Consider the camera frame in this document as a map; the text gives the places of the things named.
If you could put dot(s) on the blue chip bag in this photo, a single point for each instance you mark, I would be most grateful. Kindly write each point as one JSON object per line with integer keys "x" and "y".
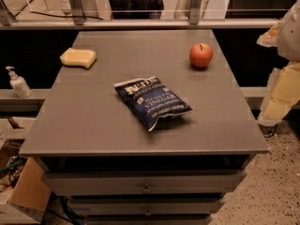
{"x": 150, "y": 100}

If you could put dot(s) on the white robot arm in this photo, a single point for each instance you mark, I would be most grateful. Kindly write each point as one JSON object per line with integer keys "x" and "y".
{"x": 289, "y": 34}

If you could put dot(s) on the grey drawer cabinet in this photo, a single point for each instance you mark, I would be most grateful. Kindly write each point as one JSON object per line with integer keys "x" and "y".
{"x": 142, "y": 137}

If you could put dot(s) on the cardboard box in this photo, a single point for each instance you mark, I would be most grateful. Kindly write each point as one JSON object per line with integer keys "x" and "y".
{"x": 23, "y": 197}

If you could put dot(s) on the red apple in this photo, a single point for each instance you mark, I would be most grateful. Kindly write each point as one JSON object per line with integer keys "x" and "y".
{"x": 200, "y": 55}

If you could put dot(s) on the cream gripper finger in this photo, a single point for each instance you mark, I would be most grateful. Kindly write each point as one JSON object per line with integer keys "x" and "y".
{"x": 270, "y": 37}
{"x": 283, "y": 92}

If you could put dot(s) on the yellow sponge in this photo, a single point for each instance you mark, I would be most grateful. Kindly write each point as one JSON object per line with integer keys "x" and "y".
{"x": 78, "y": 58}

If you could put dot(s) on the white pump bottle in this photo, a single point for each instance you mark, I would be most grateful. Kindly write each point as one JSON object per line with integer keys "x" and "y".
{"x": 18, "y": 84}

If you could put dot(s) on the metal railing frame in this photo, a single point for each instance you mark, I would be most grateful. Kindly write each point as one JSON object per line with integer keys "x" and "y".
{"x": 177, "y": 14}

